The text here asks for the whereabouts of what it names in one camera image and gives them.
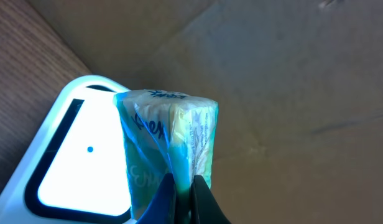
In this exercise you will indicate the Kleenex pocket tissue pack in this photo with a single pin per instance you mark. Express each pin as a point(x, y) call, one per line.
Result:
point(166, 132)

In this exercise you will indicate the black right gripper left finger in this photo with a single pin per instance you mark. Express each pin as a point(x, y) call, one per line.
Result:
point(161, 209)

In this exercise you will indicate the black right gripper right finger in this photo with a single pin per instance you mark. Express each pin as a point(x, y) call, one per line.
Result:
point(204, 208)

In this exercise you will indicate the white barcode scanner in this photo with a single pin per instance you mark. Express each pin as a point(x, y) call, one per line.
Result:
point(74, 170)

